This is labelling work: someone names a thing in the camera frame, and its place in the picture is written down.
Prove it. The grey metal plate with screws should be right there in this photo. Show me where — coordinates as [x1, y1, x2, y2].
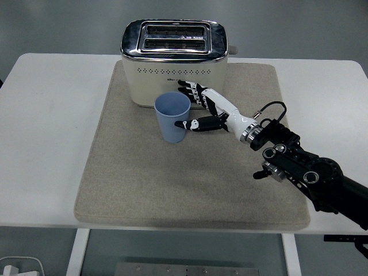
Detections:
[114, 262, 261, 276]

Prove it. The white power adapter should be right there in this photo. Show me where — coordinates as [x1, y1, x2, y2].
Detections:
[1, 264, 20, 276]

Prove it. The blue ribbed cup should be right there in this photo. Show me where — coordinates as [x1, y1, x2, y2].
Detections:
[154, 91, 191, 143]

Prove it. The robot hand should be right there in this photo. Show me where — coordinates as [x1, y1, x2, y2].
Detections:
[174, 80, 255, 141]

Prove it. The white table leg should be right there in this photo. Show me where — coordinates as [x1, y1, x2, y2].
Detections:
[66, 229, 90, 276]
[281, 233, 302, 276]

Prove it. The cream and chrome toaster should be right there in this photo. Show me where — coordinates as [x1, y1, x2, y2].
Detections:
[120, 19, 239, 110]

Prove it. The beige felt mat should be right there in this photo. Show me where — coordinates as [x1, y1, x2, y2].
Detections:
[74, 62, 311, 231]

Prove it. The black table control panel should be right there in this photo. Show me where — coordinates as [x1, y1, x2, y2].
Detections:
[324, 235, 363, 243]

